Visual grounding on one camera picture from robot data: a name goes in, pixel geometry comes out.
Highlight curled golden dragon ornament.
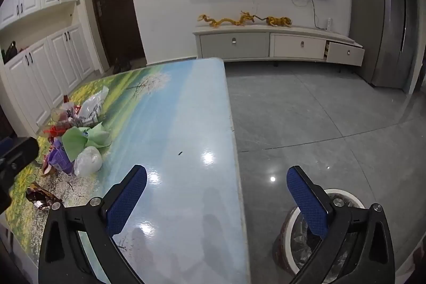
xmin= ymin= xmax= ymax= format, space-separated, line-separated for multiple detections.
xmin=233 ymin=10 xmax=264 ymax=27

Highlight white television cabinet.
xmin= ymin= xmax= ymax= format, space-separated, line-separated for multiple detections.
xmin=193 ymin=24 xmax=366 ymax=68

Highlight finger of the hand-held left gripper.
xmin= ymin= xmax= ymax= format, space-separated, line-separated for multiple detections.
xmin=0 ymin=137 xmax=39 ymax=175

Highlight white lower cabinets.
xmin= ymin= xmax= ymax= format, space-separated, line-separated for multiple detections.
xmin=0 ymin=23 xmax=95 ymax=138

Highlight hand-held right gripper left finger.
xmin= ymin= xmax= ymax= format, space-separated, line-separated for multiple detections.
xmin=38 ymin=164 xmax=148 ymax=284

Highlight clear plastic bag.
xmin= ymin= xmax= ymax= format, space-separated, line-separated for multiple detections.
xmin=74 ymin=146 xmax=102 ymax=177

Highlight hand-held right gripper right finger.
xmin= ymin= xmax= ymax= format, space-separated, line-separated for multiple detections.
xmin=286 ymin=165 xmax=396 ymax=284

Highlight green paper wrapper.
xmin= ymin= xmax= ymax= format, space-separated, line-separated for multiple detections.
xmin=62 ymin=122 xmax=112 ymax=162

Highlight white printed plastic bag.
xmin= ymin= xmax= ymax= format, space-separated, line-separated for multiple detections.
xmin=79 ymin=86 xmax=110 ymax=127

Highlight purple wrapper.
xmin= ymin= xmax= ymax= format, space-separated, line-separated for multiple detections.
xmin=47 ymin=139 xmax=74 ymax=175

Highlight long golden dragon ornament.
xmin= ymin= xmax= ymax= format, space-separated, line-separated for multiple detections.
xmin=199 ymin=14 xmax=234 ymax=28

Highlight golden tiger ornament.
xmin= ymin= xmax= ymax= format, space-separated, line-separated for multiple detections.
xmin=265 ymin=16 xmax=293 ymax=28

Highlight white rimmed trash bin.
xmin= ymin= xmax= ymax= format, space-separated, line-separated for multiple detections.
xmin=273 ymin=188 xmax=370 ymax=284

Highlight grey plastic bin liner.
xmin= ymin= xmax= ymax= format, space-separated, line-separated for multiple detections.
xmin=288 ymin=194 xmax=362 ymax=276

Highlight brown wrapper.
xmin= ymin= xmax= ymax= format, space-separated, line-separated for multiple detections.
xmin=26 ymin=182 xmax=64 ymax=210

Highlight grey refrigerator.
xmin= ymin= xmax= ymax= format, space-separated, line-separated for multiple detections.
xmin=348 ymin=0 xmax=426 ymax=95

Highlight dark bag on shelf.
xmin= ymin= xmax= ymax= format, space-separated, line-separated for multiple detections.
xmin=2 ymin=41 xmax=19 ymax=64

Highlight dark brown entrance door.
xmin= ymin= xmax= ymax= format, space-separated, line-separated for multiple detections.
xmin=88 ymin=0 xmax=147 ymax=67

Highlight black television cable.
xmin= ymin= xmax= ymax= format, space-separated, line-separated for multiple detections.
xmin=289 ymin=0 xmax=328 ymax=30

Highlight pair of dark shoes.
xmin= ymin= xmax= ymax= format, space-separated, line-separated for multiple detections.
xmin=111 ymin=58 xmax=132 ymax=73

